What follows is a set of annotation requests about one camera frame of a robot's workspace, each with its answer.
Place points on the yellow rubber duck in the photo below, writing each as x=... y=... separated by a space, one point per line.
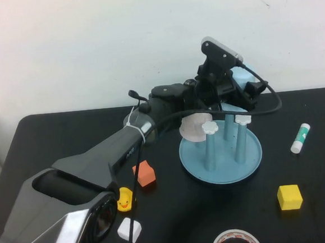
x=125 y=203

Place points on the light blue plastic cup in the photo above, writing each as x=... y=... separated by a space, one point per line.
x=243 y=75

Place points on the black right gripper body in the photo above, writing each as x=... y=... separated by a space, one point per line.
x=219 y=89

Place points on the white zip tie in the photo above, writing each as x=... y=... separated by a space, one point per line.
x=135 y=127

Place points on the clear tape roll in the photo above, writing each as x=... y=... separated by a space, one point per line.
x=234 y=233

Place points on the white plastic cup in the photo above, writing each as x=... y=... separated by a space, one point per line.
x=194 y=130

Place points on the white and green glue stick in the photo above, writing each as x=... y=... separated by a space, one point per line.
x=300 y=138

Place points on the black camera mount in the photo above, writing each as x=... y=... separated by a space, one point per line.
x=216 y=56

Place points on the white foam cube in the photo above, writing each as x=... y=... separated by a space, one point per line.
x=137 y=231

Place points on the yellow foam cube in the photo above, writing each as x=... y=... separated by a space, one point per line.
x=289 y=197

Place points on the orange foam cube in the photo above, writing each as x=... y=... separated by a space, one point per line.
x=147 y=176

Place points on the blue cup stand with pegs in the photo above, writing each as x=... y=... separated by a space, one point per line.
x=227 y=164

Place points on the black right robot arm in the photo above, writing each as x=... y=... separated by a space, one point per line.
x=98 y=160

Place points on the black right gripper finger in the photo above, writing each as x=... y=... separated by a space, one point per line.
x=257 y=90

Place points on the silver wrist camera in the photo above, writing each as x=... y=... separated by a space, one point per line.
x=225 y=47

